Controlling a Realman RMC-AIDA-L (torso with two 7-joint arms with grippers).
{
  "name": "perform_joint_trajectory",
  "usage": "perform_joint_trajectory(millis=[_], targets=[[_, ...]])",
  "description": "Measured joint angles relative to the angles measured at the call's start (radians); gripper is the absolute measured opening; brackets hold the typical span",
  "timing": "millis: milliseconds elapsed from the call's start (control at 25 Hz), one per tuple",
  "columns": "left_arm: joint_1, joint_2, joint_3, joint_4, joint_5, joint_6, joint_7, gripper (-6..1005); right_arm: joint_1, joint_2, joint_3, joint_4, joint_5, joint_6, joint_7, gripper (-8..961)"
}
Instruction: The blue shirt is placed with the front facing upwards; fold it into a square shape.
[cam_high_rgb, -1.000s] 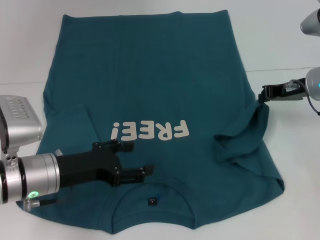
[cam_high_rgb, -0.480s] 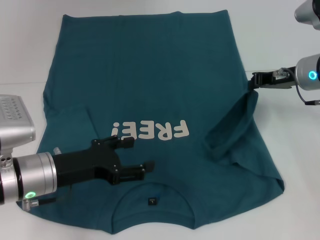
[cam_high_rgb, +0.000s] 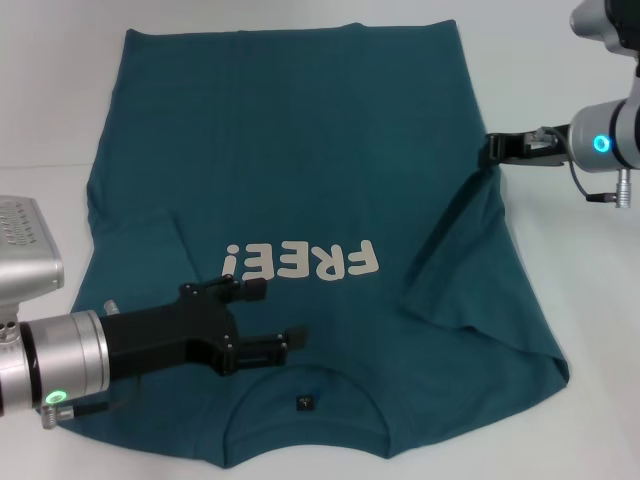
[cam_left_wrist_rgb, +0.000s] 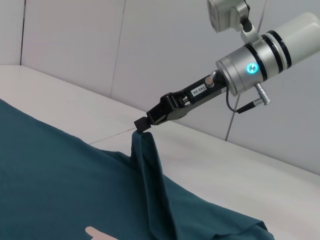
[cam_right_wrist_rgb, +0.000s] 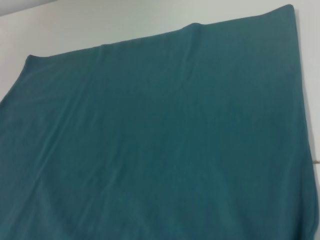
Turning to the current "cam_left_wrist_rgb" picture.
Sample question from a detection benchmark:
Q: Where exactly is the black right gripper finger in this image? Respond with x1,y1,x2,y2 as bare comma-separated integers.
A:
134,87,188,133
152,108,191,126

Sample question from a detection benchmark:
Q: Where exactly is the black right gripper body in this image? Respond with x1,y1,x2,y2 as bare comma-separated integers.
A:
186,71,228,111

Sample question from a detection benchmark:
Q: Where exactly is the teal blue printed t-shirt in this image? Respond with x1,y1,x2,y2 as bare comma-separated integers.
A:
0,98,276,240

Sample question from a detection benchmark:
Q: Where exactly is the right arm cable with plug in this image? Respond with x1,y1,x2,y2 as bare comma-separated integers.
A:
226,83,272,115

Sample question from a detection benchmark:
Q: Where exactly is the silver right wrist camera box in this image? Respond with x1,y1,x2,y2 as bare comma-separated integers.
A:
206,0,262,45

